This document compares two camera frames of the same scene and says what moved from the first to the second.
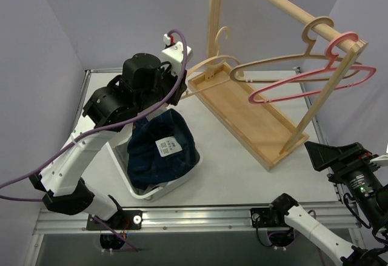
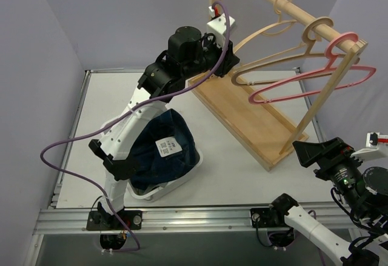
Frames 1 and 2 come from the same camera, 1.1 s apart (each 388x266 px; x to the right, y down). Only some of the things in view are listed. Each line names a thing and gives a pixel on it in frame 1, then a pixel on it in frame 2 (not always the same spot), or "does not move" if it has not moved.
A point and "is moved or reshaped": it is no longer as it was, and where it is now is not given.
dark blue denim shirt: (162, 146) does not move
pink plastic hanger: (333, 57) does not move
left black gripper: (180, 83) → (226, 61)
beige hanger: (212, 62) is moved or reshaped
